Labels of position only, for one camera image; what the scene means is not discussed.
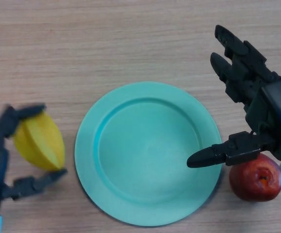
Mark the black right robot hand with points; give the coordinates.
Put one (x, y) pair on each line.
(274, 109)

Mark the yellow starfruit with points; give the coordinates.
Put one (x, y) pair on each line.
(40, 143)

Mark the green round plate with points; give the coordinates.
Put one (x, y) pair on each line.
(150, 157)

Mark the red apple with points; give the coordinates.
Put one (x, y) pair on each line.
(247, 179)

